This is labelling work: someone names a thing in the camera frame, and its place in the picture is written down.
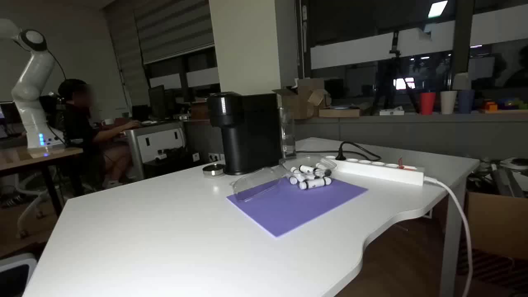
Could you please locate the red cup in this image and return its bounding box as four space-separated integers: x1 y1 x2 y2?
419 91 438 118

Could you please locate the colourless transparent lidded box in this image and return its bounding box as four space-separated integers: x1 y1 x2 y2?
230 157 335 202

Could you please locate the wooden side table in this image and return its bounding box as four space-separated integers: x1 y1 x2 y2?
0 144 86 220

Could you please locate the open cardboard box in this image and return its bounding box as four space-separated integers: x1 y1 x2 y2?
274 78 334 123

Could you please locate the black camera tripod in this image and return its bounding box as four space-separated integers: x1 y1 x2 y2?
373 32 419 116

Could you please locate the small round metal dish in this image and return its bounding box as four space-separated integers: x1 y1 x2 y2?
202 164 226 177

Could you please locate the blue cup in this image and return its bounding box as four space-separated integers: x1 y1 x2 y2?
457 90 477 116

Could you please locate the white cabinet unit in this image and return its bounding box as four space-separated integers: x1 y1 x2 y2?
124 121 188 180

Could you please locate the white power strip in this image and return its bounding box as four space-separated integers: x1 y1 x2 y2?
320 154 426 189

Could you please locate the black coffee machine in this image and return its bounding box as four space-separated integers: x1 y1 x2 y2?
208 91 286 177

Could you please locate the seated person in dark clothes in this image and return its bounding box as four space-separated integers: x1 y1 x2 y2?
56 78 142 190

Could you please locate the white cup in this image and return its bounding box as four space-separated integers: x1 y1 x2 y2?
439 90 459 116

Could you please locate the large brown cardboard box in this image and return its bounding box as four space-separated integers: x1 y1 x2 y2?
464 190 528 263

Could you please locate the white power strip cable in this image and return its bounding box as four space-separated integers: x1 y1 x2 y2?
421 175 475 297

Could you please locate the grey window blind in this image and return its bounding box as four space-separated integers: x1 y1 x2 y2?
131 0 215 66

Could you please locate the black plug with cable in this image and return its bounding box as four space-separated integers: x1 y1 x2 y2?
335 139 383 164

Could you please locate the purple mat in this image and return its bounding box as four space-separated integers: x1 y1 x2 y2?
226 177 370 240

